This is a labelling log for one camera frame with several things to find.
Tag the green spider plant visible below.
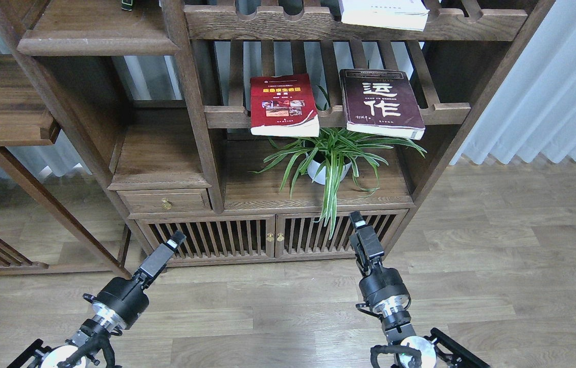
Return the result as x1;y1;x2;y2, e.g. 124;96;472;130
255;84;427;240

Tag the wooden side table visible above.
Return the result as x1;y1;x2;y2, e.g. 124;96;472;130
0;54;129;278

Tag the white curtain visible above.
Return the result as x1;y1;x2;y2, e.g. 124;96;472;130
451;1;576;165

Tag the red paperback book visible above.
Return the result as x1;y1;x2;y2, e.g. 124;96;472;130
250;73;320;137

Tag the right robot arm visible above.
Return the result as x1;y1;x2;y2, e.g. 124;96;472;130
349;212;490;367

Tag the dark maroon book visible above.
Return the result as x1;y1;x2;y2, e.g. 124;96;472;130
340;69;425;140

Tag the small wooden drawer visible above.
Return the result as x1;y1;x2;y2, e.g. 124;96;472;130
117;189;211;214

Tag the white book on top shelf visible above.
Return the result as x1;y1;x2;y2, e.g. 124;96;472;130
339;1;429;31

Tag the white plant pot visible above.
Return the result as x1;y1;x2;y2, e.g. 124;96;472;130
307;153;351;186

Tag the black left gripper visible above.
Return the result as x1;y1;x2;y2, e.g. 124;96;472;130
83;231;186;330

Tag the right slatted cabinet door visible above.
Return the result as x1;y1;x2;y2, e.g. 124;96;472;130
274;209;408;261

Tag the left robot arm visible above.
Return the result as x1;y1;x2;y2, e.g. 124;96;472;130
9;231;186;367

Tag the left slatted cabinet door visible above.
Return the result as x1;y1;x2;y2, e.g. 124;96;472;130
137;215;274;266

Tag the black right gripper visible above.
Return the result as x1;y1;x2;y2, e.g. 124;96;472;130
349;211;411;315

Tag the slatted cabinet door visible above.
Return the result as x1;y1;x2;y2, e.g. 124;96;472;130
137;215;274;266
274;209;408;261

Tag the small dark object on shelf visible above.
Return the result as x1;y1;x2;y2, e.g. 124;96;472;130
121;0;134;12

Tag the dark wooden bookshelf cabinet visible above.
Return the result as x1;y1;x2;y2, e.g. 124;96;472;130
0;1;554;253

